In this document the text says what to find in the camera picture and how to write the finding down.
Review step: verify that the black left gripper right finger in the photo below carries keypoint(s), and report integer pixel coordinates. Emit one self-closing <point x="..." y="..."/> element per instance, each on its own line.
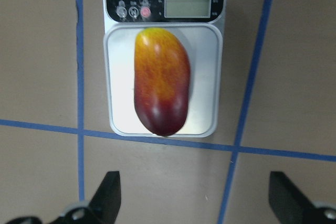
<point x="290" y="204"/>

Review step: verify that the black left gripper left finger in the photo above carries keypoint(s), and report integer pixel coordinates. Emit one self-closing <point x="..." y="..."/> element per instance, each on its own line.
<point x="102" y="208"/>

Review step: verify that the red yellow mango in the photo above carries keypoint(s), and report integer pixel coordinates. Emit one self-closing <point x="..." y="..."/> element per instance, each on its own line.
<point x="162" y="76"/>

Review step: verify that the silver digital kitchen scale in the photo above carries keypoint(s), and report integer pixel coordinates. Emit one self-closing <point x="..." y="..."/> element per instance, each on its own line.
<point x="197" y="24"/>

